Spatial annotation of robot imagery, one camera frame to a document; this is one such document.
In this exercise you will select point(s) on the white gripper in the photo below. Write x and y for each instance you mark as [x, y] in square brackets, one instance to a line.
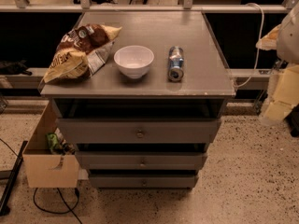
[290, 41]

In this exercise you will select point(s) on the grey drawer cabinet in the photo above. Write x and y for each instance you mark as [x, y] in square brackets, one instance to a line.
[202, 93]

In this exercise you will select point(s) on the blue soda can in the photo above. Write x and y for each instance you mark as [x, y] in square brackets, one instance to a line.
[175, 64]

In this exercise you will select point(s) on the white bowl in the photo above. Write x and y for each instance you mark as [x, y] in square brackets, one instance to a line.
[134, 61]

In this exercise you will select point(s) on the brown yellow chip bag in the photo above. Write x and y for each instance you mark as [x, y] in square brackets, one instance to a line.
[82, 52]

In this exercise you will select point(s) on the green snack packet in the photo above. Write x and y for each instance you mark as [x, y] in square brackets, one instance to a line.
[53, 141]

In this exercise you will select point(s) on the cardboard box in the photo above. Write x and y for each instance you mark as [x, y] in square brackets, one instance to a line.
[44, 169]

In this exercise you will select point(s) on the black bar on floor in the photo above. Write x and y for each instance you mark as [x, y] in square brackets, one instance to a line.
[10, 176]

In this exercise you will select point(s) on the black object on rail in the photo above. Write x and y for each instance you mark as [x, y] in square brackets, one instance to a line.
[14, 68]

